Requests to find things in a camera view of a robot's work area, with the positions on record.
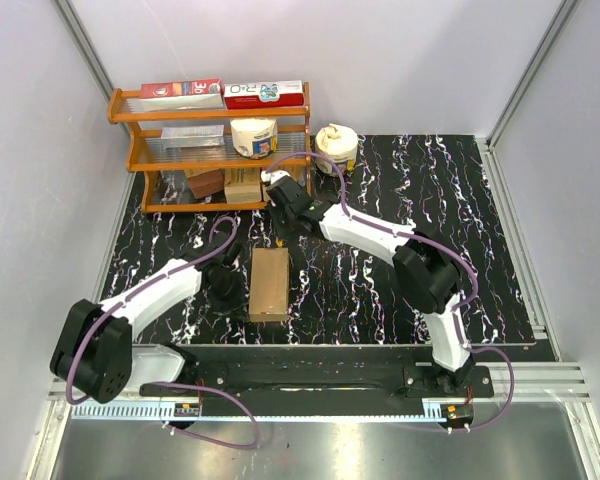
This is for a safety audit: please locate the red silver toothpaste box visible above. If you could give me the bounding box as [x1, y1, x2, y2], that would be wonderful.
[138, 78, 224, 112]

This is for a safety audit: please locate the brown cardboard express box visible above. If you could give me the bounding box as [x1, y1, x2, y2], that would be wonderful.
[248, 248, 290, 323]

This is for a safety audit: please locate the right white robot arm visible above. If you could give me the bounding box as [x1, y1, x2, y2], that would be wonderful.
[261, 171, 475, 396]

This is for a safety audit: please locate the dark brown small box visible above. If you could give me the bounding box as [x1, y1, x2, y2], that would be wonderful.
[184, 169, 225, 200]

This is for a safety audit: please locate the red white toothpaste box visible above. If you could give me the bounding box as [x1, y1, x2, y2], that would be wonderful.
[224, 80, 304, 109]

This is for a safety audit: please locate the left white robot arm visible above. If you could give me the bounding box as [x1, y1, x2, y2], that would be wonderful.
[50, 242, 242, 405]

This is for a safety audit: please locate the aluminium frame rail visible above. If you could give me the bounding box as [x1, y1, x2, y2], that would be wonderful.
[49, 359, 594, 404]

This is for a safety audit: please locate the toilet paper roll on table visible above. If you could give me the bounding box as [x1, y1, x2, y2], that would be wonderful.
[315, 123, 359, 176]

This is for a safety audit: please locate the middle small cardboard box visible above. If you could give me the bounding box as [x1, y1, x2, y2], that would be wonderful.
[224, 168, 262, 204]

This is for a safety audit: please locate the orange wooden shelf rack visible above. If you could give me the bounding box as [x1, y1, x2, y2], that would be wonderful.
[107, 81, 311, 214]

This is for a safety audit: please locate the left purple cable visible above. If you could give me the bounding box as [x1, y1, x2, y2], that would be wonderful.
[64, 216, 262, 450]

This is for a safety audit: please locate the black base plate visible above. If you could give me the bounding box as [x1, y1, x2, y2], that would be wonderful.
[140, 346, 494, 421]

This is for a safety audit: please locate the toilet paper roll on shelf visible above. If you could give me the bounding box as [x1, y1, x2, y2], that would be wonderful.
[230, 118, 278, 159]

